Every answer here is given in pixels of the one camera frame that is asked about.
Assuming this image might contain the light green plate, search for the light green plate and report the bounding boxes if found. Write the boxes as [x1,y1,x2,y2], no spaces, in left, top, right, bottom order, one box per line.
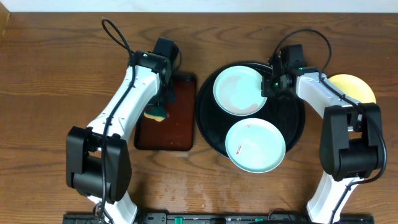
[213,65,267,116]
[225,118,286,174]

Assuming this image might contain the green scouring sponge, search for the green scouring sponge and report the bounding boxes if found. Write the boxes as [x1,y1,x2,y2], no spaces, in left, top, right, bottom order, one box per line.
[144,106,167,122]

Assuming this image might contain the yellow plate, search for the yellow plate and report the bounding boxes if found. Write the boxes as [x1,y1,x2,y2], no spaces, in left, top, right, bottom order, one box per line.
[329,74,376,103]

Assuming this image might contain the light green plate front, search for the light green plate front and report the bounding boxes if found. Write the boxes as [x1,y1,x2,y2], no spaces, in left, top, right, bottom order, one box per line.
[225,118,286,174]

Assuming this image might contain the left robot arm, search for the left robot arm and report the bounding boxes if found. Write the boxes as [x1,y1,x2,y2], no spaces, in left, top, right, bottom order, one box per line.
[66,50,182,223]

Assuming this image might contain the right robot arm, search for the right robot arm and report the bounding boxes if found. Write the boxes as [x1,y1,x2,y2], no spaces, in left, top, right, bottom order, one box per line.
[261,59,387,223]

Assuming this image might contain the round black tray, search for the round black tray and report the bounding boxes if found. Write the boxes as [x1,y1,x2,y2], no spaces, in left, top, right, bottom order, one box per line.
[195,61,305,157]

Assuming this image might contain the rectangular black brown tray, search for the rectangular black brown tray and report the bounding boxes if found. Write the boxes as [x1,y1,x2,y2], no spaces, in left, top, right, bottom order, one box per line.
[134,72,197,151]

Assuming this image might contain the right black cable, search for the right black cable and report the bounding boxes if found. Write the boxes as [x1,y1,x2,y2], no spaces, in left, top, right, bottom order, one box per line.
[270,28,389,223]

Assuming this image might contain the black cable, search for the black cable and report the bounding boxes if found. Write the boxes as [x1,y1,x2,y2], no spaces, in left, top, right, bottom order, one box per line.
[93,17,136,224]
[270,28,389,223]

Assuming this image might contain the left black cable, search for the left black cable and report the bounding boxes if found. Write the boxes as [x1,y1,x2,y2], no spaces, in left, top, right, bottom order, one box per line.
[93,17,136,224]

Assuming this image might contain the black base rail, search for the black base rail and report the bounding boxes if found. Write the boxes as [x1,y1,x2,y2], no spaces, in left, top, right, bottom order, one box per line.
[62,212,375,224]

